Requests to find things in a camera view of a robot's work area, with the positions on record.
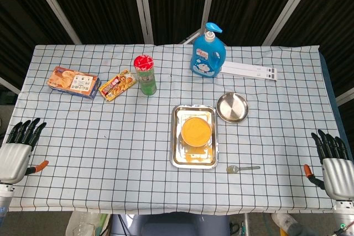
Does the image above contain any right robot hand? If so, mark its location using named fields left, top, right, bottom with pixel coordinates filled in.
left=303, top=129, right=354, bottom=201

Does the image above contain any blue detergent pump bottle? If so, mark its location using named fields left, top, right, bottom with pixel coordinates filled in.
left=190, top=22, right=227, bottom=78

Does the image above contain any round steel plate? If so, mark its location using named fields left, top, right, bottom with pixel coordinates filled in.
left=216, top=92, right=249, bottom=124

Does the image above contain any bowl of yellow powder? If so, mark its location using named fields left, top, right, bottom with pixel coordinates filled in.
left=181, top=117, right=214, bottom=147

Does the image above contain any clear plastic bag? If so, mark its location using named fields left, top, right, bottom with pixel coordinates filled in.
left=65, top=211, right=111, bottom=236

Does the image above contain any rectangular steel tray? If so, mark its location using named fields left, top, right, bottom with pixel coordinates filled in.
left=169, top=104, right=220, bottom=170

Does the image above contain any small metal spoon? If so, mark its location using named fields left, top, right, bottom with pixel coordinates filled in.
left=226, top=165, right=261, bottom=174

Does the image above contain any orange and blue biscuit box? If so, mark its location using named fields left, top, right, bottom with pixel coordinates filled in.
left=46, top=66, right=102, bottom=99

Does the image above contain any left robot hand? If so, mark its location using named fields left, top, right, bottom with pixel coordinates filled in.
left=0, top=118, right=49, bottom=185

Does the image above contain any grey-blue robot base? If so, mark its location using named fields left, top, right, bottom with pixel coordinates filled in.
left=110, top=211, right=230, bottom=236

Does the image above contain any white power strip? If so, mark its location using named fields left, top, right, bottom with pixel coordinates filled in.
left=220, top=60, right=278, bottom=81

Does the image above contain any green chip can red lid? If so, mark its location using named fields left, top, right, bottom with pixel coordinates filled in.
left=133, top=55, right=158, bottom=96

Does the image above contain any yellow curry box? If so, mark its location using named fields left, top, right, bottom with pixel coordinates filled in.
left=98, top=69, right=137, bottom=102

